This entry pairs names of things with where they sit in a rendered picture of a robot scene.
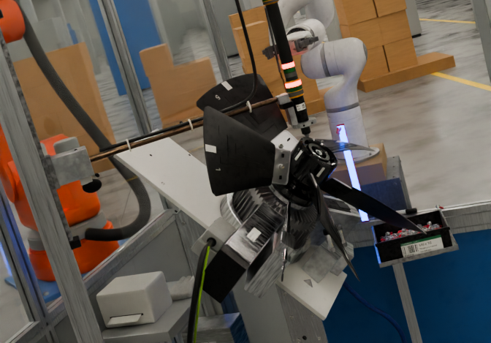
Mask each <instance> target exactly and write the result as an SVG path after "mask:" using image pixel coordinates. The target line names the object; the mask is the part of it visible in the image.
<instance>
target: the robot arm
mask: <svg viewBox="0 0 491 343"><path fill-rule="evenodd" d="M278 6H279V10H280V12H281V17H282V20H283V25H284V28H285V31H286V36H287V39H288V42H289V47H290V50H291V53H292V56H295V55H301V60H300V64H301V70H302V73H303V74H304V75H305V76H306V77H307V78H310V79H322V78H328V77H332V76H336V75H343V79H342V81H341V82H339V83H338V84H337V85H336V86H334V87H332V88H331V89H330V90H328V91H327V92H326V93H325V94H324V105H325V109H326V112H327V118H328V122H329V126H330V131H331V135H332V139H333V140H339V141H340V137H339V134H337V133H336V132H337V125H339V124H344V125H345V128H346V133H347V136H348V139H349V142H350V143H353V144H357V145H360V146H364V147H367V148H371V149H373V150H374V151H366V150H351V152H352V156H353V159H354V164H356V163H360V162H364V161H367V160H369V159H372V158H374V157H376V156H378V155H379V153H380V151H379V149H378V148H376V147H370V146H369V145H368V141H367V137H366V134H365V127H364V124H363V120H362V114H361V110H360V106H359V100H358V96H357V83H358V80H359V77H360V75H361V73H362V71H363V69H364V67H365V64H366V62H367V59H368V51H367V48H366V46H365V44H364V43H363V41H362V40H360V39H357V38H355V37H349V38H345V39H338V40H335V41H331V42H325V43H322V42H323V40H324V38H325V31H326V29H327V28H328V27H329V26H330V24H331V22H332V19H333V17H334V4H333V0H279V1H278ZM303 7H304V8H305V15H306V20H305V21H303V22H302V23H299V24H297V25H296V26H293V27H291V28H288V29H286V27H287V24H288V22H289V21H290V19H291V18H292V17H293V15H294V14H295V13H297V12H298V11H299V10H301V9H302V8H303ZM268 31H269V42H270V46H268V47H267V48H265V49H264V50H262V54H263V55H265V56H266V57H267V59H268V60H269V59H271V58H273V57H275V52H274V49H273V43H272V40H271V36H270V30H269V27H268ZM334 155H335V157H336V159H337V161H338V165H337V166H343V165H347V164H346V159H345V156H344V153H343V151H341V152H337V153H334Z"/></svg>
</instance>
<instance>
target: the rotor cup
mask: <svg viewBox="0 0 491 343"><path fill-rule="evenodd" d="M315 150H320V152H321V153H322V155H319V154H317V153H316V152H315ZM300 151H302V153H301V155H300V156H299V157H298V159H297V160H295V157H296V156H297V155H298V154H299V152H300ZM337 165H338V161H337V159H336V157H335V155H334V154H333V153H332V152H331V150H329V149H328V147H326V146H325V145H324V144H323V143H321V142H319V141H317V140H315V139H313V138H311V137H302V138H301V139H299V141H298V142H297V144H296V145H295V147H294V148H293V149H292V151H291V159H290V167H289V180H288V183H287V185H283V184H274V185H275V186H276V188H277V189H278V190H279V191H280V192H281V193H282V194H284V195H285V196H286V197H288V198H289V199H290V200H293V201H294V202H296V203H299V204H301V205H304V206H312V205H313V201H312V199H311V197H309V196H308V192H309V191H310V190H311V188H310V181H309V175H308V173H309V172H310V173H312V174H313V177H314V178H315V181H316V182H318V185H319V187H321V186H322V185H323V184H324V182H325V181H326V180H327V179H328V178H329V177H330V175H331V174H332V172H333V171H334V169H335V168H336V167H337ZM323 167H324V168H325V169H324V170H323V172H322V173H321V175H320V176H319V177H318V176H317V174H318V173H319V171H320V170H321V169H322V168H323Z"/></svg>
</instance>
